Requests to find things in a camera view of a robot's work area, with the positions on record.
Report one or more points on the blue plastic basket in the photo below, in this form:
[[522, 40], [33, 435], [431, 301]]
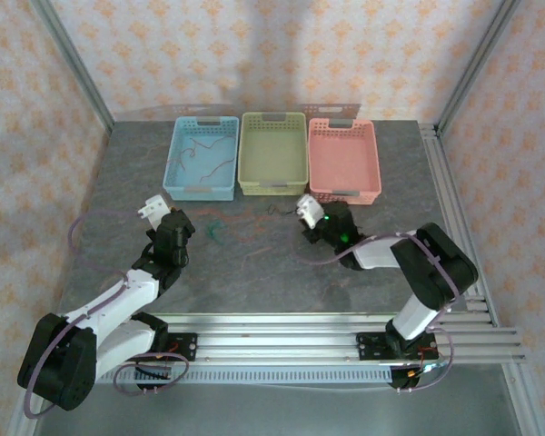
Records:
[[200, 193]]

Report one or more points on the aluminium frame leg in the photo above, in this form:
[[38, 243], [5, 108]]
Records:
[[522, 399], [20, 429]]

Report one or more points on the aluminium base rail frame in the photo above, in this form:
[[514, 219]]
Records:
[[277, 340]]

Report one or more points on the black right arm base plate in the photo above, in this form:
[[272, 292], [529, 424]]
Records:
[[368, 347]]

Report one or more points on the green plastic basket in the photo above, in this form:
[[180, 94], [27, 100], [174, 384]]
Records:
[[272, 154]]

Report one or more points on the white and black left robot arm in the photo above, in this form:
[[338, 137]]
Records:
[[118, 300]]

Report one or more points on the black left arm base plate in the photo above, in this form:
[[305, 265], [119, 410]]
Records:
[[188, 347]]

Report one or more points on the pink plastic basket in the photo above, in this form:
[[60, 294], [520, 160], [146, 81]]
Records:
[[343, 154]]

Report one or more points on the aluminium frame post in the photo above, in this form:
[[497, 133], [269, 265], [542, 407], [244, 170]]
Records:
[[481, 59], [71, 59]]

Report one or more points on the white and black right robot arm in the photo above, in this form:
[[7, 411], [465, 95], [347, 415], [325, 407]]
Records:
[[436, 272]]

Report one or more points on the aluminium side rails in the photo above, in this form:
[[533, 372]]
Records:
[[446, 191]]

